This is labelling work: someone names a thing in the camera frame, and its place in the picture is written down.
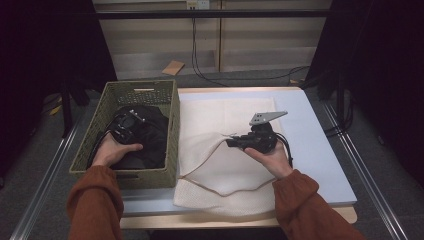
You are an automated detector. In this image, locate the brown cardboard piece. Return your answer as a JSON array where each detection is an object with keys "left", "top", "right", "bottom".
[{"left": 162, "top": 60, "right": 186, "bottom": 77}]

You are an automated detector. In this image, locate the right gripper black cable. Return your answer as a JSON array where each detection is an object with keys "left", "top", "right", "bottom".
[{"left": 275, "top": 132, "right": 294, "bottom": 168}]

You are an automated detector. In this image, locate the metal floor rail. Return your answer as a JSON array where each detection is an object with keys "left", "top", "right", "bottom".
[
  {"left": 9, "top": 116, "right": 84, "bottom": 240},
  {"left": 321, "top": 101, "right": 409, "bottom": 240}
]

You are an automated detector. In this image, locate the white mesh laundry bag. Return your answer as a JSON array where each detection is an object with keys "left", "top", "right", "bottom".
[{"left": 172, "top": 97, "right": 284, "bottom": 214}]

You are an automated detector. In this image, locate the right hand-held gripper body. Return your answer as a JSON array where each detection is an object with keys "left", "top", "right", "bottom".
[{"left": 244, "top": 110, "right": 289, "bottom": 155}]

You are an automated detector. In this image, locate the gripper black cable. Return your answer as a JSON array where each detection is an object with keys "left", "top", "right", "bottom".
[
  {"left": 87, "top": 129, "right": 114, "bottom": 168},
  {"left": 275, "top": 132, "right": 294, "bottom": 168}
]

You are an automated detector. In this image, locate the black curtain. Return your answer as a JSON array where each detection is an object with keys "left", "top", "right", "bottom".
[
  {"left": 304, "top": 0, "right": 424, "bottom": 188},
  {"left": 0, "top": 0, "right": 118, "bottom": 181}
]

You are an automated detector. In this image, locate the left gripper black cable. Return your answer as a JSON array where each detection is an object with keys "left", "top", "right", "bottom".
[{"left": 87, "top": 129, "right": 114, "bottom": 168}]

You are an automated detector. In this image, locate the green woven basket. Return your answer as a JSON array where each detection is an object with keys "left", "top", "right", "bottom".
[{"left": 68, "top": 79, "right": 181, "bottom": 190}]

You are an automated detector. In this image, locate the black stand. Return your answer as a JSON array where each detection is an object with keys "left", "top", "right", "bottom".
[
  {"left": 59, "top": 79, "right": 91, "bottom": 139},
  {"left": 316, "top": 63, "right": 354, "bottom": 134}
]

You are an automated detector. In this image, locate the pale blue table board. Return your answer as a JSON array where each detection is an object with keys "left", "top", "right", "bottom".
[{"left": 121, "top": 89, "right": 358, "bottom": 217}]

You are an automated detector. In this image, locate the person's right hand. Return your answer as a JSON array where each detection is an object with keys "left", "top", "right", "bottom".
[{"left": 244, "top": 141, "right": 294, "bottom": 181}]

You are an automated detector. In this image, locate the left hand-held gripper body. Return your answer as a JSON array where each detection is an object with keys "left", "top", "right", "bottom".
[{"left": 108, "top": 109, "right": 148, "bottom": 145}]

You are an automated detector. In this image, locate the person's left hand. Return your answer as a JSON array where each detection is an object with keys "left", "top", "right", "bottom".
[{"left": 91, "top": 132, "right": 144, "bottom": 168}]

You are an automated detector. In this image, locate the black wall cable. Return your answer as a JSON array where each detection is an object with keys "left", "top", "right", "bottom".
[{"left": 191, "top": 18, "right": 311, "bottom": 88}]

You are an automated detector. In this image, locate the white wall outlet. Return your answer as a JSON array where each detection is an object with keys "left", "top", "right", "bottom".
[{"left": 186, "top": 0, "right": 210, "bottom": 10}]

